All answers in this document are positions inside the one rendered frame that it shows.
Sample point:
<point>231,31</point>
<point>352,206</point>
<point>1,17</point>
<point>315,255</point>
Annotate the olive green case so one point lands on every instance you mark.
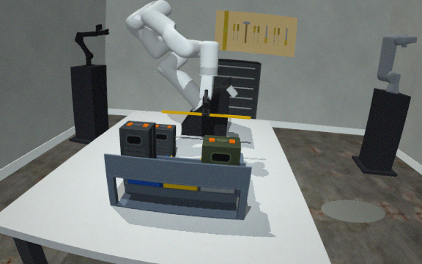
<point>223,150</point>

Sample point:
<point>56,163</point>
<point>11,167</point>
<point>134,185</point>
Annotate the yellow open bin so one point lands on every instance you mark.
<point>180,187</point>

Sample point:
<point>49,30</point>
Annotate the blue open bin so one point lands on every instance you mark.
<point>145,183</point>

